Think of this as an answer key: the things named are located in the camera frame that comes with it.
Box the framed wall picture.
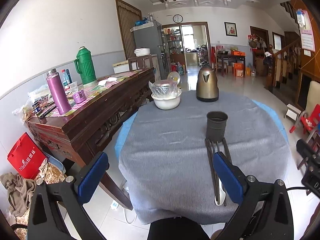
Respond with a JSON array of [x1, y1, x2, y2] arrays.
[[224, 22, 237, 37]]

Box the dark utensil holder cup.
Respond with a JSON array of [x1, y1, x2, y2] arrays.
[[205, 111, 229, 142]]

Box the bronze electric kettle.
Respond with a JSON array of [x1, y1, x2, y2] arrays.
[[196, 66, 220, 102]]

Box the wooden stair railing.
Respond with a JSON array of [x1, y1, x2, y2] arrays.
[[266, 39, 303, 90]]

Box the white step stool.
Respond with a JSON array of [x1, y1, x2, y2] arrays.
[[284, 104, 303, 119]]

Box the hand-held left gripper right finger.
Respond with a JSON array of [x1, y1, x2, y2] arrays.
[[212, 152, 294, 240]]

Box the pink wall calendar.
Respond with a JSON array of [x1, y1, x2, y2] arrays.
[[296, 9, 315, 53]]

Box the white printed freezer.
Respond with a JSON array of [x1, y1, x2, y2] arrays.
[[150, 54, 162, 80]]

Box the checkered table mat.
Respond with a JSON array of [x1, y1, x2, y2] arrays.
[[62, 70, 145, 117]]

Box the gold patterned cloth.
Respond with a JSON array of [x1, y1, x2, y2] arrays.
[[35, 162, 65, 183]]

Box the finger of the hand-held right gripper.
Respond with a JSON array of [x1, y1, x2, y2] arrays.
[[296, 133, 320, 172]]

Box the purple thermos flask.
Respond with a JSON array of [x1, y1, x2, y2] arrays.
[[46, 69, 72, 115]]

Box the white crumpled cloth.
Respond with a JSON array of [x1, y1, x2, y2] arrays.
[[97, 77, 118, 87]]

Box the small electric fan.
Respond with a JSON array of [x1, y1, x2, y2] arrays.
[[167, 71, 182, 85]]

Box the green thermos jug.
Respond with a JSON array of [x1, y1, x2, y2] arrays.
[[74, 46, 98, 85]]

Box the dark wooden side table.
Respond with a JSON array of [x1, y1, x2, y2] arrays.
[[216, 54, 247, 77]]

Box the dark wooden chair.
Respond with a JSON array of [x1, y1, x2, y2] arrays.
[[128, 55, 153, 72]]

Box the purple cup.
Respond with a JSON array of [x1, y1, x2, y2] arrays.
[[72, 90, 86, 104]]

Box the clear plastic bag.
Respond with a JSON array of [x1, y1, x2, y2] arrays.
[[11, 100, 34, 123]]

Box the white cabinet box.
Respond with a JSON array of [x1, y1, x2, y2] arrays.
[[112, 60, 130, 74]]

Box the white rice cooker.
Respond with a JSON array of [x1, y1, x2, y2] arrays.
[[134, 47, 151, 57]]

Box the brown curtained door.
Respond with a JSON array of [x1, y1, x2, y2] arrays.
[[115, 0, 143, 60]]

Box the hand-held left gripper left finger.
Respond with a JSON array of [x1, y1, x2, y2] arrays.
[[27, 151, 110, 240]]

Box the red shopping bag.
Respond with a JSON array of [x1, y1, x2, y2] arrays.
[[7, 132, 48, 180]]

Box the glass display cabinet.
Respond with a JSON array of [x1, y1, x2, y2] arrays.
[[162, 26, 182, 63]]

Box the silver refrigerator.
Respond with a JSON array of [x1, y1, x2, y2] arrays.
[[132, 20, 172, 80]]

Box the black cable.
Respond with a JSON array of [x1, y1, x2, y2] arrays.
[[285, 185, 309, 193]]

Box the plastic-wrapped steel bowl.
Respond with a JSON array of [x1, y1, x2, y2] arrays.
[[149, 79, 181, 98]]

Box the white basin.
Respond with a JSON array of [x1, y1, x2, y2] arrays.
[[151, 90, 182, 110]]

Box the red-capped water bottle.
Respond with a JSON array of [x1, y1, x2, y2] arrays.
[[61, 69, 72, 90]]

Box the grey tablecloth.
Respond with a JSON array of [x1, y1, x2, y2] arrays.
[[119, 90, 292, 225]]

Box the beige cloth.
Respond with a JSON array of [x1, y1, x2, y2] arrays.
[[0, 172, 38, 218]]

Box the red child chair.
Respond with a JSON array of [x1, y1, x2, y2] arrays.
[[289, 110, 320, 134]]

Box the blue tablecloth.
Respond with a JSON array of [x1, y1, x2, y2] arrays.
[[114, 99, 289, 160]]

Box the person's black trousers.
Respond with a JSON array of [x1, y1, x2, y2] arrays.
[[147, 216, 211, 240]]

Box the brown wooden door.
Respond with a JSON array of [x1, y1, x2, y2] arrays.
[[250, 26, 270, 55]]

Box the carved wooden sideboard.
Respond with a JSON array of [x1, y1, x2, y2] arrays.
[[26, 67, 155, 210]]

